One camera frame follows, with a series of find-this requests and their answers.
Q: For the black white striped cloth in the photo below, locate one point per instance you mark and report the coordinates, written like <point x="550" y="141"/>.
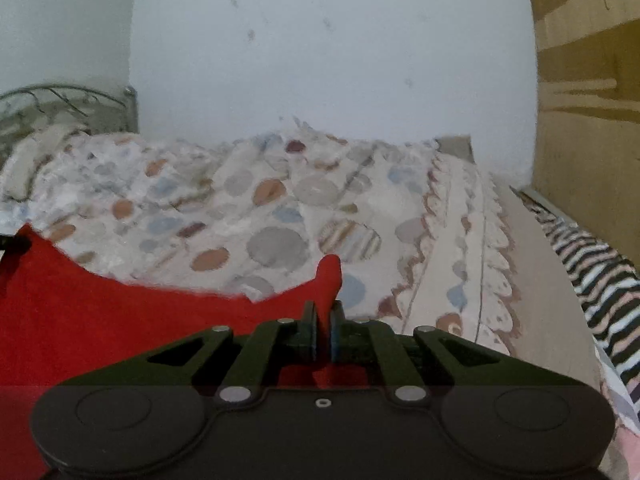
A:
<point x="606" y="284"/>

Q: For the red long-sleeve shirt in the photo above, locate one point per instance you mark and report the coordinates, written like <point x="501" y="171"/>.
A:
<point x="58" y="321"/>

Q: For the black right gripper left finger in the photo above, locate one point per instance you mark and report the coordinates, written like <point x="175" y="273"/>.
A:
<point x="218" y="358"/>

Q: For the patterned circle print duvet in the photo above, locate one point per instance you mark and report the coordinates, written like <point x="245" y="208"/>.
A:
<point x="424" y="237"/>

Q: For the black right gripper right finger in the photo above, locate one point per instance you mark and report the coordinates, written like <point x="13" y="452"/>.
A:
<point x="429" y="359"/>

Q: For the metal bed headboard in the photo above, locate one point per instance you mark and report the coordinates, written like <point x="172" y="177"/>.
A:
<point x="38" y="106"/>

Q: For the brown cardboard board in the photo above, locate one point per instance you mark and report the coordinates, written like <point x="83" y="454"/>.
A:
<point x="587" y="147"/>

